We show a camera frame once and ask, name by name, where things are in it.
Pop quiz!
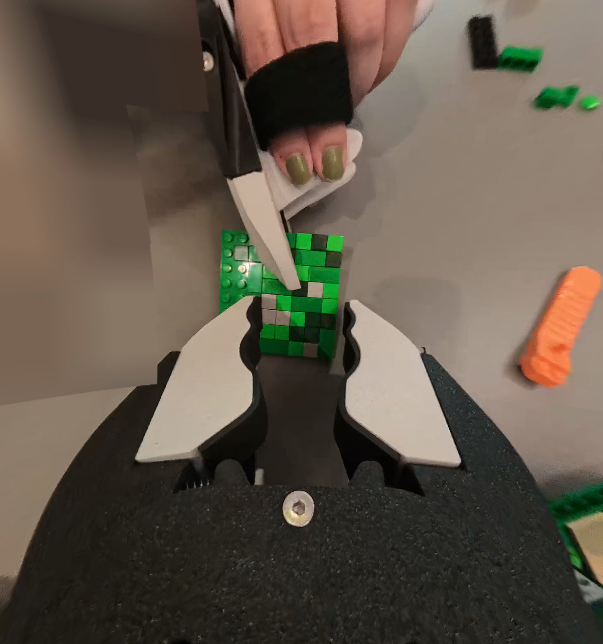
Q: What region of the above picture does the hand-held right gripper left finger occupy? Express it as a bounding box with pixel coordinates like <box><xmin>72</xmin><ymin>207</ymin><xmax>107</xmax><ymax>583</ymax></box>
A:
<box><xmin>134</xmin><ymin>296</ymin><xmax>268</xmax><ymax>464</ymax></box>

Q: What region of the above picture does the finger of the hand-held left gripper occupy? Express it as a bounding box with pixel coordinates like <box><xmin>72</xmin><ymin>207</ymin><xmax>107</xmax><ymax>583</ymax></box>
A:
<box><xmin>226</xmin><ymin>170</ymin><xmax>303</xmax><ymax>292</ymax></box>

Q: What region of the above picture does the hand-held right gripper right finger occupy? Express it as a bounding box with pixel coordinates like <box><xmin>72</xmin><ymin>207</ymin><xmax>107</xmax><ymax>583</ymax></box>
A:
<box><xmin>333</xmin><ymin>299</ymin><xmax>464</xmax><ymax>469</ymax></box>

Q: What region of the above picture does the green tiled lego plate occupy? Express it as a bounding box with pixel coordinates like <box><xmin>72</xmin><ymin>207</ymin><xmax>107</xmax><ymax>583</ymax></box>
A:
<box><xmin>219</xmin><ymin>229</ymin><xmax>345</xmax><ymax>359</ymax></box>

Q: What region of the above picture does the green lego building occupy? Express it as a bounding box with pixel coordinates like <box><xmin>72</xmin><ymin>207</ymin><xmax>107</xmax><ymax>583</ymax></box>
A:
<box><xmin>547</xmin><ymin>479</ymin><xmax>603</xmax><ymax>604</ymax></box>

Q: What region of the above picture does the black lego brick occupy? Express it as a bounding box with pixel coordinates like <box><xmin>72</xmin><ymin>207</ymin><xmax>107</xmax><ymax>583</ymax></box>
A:
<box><xmin>467</xmin><ymin>15</ymin><xmax>500</xmax><ymax>70</ymax></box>

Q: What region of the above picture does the green lego brick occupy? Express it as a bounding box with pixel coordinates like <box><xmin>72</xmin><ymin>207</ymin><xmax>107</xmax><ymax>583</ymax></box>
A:
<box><xmin>498</xmin><ymin>45</ymin><xmax>545</xmax><ymax>72</ymax></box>

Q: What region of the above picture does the green lego piece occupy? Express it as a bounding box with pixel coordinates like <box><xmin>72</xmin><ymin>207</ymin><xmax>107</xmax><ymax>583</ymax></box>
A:
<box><xmin>533</xmin><ymin>86</ymin><xmax>580</xmax><ymax>110</ymax></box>

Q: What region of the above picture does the person's left hand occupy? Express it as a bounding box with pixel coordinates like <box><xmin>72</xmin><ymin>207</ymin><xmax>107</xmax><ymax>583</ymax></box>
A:
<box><xmin>233</xmin><ymin>0</ymin><xmax>424</xmax><ymax>188</ymax></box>

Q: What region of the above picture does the orange brick separator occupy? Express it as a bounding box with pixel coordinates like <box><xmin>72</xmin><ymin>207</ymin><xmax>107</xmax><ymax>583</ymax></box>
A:
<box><xmin>517</xmin><ymin>266</ymin><xmax>603</xmax><ymax>389</ymax></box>

